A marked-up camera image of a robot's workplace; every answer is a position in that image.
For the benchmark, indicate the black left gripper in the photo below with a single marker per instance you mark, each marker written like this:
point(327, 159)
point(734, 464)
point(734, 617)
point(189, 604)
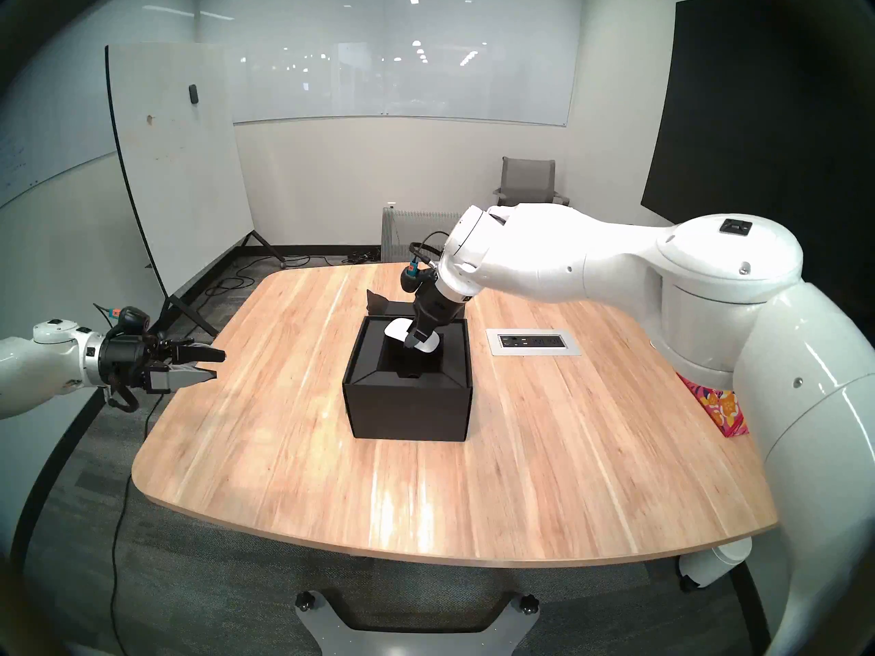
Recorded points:
point(130, 361)

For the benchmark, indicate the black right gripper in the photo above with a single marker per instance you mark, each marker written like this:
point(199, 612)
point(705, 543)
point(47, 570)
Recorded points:
point(437, 303)

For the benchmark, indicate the white computer mouse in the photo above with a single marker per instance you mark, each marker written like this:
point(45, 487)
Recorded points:
point(400, 331)

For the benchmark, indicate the black cardboard box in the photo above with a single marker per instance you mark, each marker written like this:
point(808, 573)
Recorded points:
point(410, 408)

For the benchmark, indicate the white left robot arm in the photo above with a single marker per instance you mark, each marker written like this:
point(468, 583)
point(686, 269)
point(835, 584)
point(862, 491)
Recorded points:
point(41, 367)

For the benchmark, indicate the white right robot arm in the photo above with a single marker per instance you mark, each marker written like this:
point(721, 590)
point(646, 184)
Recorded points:
point(683, 306)

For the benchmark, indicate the red floral tissue box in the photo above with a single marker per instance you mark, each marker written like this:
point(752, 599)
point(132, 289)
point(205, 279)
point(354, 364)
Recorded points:
point(721, 408)

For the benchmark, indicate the wide grey mesh chair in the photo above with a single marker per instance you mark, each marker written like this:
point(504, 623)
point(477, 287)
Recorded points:
point(413, 236)

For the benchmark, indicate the grey table outlet panel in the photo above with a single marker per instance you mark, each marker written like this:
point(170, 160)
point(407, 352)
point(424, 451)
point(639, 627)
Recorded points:
point(533, 342)

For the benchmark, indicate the grey swivel armchair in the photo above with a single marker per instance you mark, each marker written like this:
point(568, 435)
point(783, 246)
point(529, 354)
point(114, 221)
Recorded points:
point(530, 180)

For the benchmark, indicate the rolling whiteboard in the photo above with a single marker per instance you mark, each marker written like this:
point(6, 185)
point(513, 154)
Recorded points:
point(174, 156)

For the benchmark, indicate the white cylindrical floor unit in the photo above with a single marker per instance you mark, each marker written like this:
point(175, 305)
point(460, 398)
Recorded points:
point(711, 562)

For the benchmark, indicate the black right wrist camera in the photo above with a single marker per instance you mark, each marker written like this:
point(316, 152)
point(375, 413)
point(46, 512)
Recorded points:
point(417, 279)

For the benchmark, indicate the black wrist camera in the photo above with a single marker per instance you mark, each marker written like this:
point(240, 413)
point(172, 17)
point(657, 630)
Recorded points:
point(417, 279)
point(130, 320)

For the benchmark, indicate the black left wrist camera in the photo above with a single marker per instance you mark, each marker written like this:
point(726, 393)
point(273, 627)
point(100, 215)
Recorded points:
point(130, 320)

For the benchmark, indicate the glass wall whiteboard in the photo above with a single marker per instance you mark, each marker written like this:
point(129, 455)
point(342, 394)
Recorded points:
point(34, 135)
point(403, 60)

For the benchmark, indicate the grey metal pedestal base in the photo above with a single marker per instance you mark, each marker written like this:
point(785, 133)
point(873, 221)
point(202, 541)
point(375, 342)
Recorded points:
point(417, 637)

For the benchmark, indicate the black wall screen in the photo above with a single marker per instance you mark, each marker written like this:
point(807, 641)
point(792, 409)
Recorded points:
point(752, 115)

